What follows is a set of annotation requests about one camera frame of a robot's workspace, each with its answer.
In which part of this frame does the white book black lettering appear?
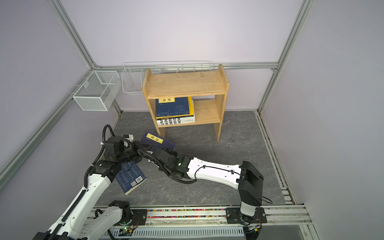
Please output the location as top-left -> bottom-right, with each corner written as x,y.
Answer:
156,113 -> 196,126

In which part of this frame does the white mesh box basket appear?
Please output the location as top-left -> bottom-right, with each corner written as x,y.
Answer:
73,70 -> 122,112

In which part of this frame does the white wire rack basket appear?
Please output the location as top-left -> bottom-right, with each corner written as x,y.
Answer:
121,61 -> 214,95

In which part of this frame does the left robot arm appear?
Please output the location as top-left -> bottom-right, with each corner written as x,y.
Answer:
34,125 -> 139,240

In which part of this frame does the wooden two-tier bookshelf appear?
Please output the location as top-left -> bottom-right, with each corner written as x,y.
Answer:
142,65 -> 230,140

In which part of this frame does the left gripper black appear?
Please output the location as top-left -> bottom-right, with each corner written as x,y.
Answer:
117,140 -> 153,165

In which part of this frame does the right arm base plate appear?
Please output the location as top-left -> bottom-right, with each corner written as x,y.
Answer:
225,207 -> 267,225

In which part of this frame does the yellow book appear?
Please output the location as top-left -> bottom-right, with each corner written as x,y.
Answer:
188,97 -> 195,116

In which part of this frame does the dark blue book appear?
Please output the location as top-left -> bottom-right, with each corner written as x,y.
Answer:
116,162 -> 147,195
140,131 -> 176,152
156,97 -> 192,118

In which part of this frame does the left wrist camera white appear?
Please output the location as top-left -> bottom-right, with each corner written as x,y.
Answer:
123,134 -> 134,143

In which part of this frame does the white slotted cable duct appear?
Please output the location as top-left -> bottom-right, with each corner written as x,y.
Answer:
110,226 -> 245,240

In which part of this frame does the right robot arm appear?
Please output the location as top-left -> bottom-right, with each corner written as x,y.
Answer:
143,149 -> 264,226

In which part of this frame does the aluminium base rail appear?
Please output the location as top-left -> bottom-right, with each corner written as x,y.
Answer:
131,205 -> 314,228

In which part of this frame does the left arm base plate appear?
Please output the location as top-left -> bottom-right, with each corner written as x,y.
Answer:
119,209 -> 148,226

